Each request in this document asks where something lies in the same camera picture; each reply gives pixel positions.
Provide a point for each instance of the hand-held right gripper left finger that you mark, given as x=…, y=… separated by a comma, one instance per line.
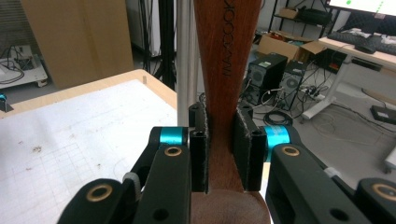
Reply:
x=199, y=149

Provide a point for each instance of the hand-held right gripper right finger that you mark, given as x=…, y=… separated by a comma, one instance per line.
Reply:
x=249, y=155

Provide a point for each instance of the brown wooden spatula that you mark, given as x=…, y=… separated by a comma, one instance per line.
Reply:
x=224, y=62

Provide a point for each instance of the white grid mat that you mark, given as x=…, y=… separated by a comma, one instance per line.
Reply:
x=77, y=130

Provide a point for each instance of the black computer tower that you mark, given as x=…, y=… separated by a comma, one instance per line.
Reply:
x=292, y=82
x=267, y=74

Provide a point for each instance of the steel stand with round base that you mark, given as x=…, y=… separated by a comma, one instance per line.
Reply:
x=185, y=62

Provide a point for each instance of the white power strip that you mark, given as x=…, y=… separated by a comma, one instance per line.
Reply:
x=313, y=94

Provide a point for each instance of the tall brown cardboard panel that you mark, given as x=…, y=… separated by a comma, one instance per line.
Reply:
x=81, y=40

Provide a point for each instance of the black tripod stand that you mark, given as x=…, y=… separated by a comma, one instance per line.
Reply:
x=166, y=40

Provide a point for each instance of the open cardboard box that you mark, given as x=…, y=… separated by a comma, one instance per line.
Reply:
x=280, y=45

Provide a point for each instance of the flat black device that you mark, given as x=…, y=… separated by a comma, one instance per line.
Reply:
x=384, y=113

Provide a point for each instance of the white desk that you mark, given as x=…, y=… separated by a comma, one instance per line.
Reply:
x=358, y=57

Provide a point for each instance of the black metal shelf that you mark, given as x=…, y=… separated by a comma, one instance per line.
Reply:
x=299, y=14

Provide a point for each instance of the black keyboard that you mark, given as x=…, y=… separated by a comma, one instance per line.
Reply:
x=351, y=39

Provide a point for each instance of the computer monitor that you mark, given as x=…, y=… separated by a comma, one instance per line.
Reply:
x=361, y=4

